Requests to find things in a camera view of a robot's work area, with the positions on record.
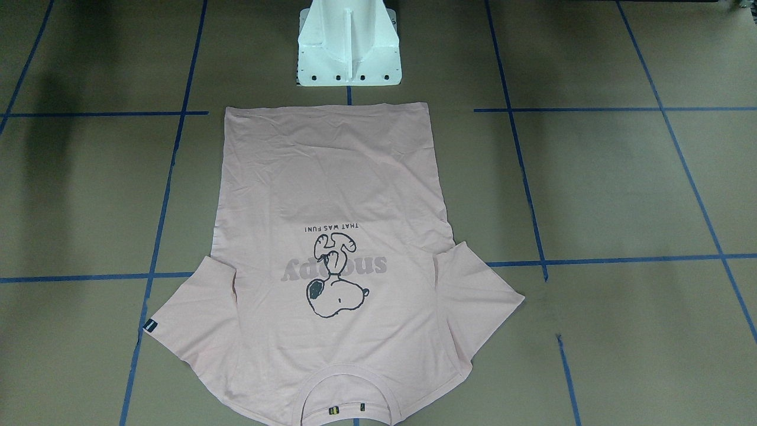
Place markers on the pink Snoopy t-shirt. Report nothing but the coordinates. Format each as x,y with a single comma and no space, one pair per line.
334,288

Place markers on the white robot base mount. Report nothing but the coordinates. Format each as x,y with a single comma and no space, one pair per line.
348,43

